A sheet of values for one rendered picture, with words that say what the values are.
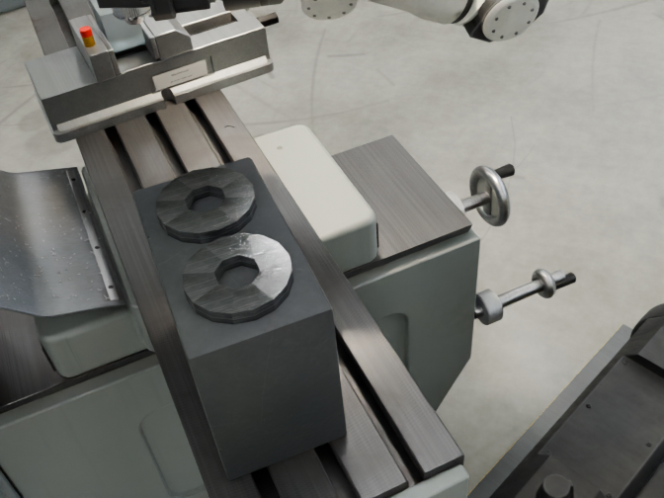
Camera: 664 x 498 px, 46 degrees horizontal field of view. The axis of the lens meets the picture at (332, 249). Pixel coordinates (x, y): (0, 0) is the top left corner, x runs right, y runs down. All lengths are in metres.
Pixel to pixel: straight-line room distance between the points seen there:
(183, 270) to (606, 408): 0.80
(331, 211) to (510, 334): 1.06
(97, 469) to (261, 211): 0.69
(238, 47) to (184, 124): 0.15
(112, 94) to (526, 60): 2.18
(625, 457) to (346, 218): 0.54
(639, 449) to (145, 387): 0.73
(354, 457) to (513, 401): 1.26
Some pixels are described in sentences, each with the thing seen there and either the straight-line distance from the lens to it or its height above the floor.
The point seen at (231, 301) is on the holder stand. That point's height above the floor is 1.18.
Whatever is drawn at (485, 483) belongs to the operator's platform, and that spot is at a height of 0.40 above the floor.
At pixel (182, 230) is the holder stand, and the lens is 0.68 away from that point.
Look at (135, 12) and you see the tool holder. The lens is 0.97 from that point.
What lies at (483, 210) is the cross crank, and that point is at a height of 0.64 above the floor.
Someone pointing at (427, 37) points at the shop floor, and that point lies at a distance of 3.28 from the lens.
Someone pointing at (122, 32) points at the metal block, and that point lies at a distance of 1.19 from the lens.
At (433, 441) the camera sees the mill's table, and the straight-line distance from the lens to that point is 0.76.
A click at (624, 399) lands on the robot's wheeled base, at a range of 1.30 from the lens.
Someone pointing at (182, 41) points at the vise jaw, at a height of 1.07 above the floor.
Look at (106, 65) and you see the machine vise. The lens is 1.17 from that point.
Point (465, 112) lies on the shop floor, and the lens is 2.84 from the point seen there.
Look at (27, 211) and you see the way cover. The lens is 1.18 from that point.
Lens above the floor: 1.63
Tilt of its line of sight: 45 degrees down
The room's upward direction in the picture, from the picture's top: 6 degrees counter-clockwise
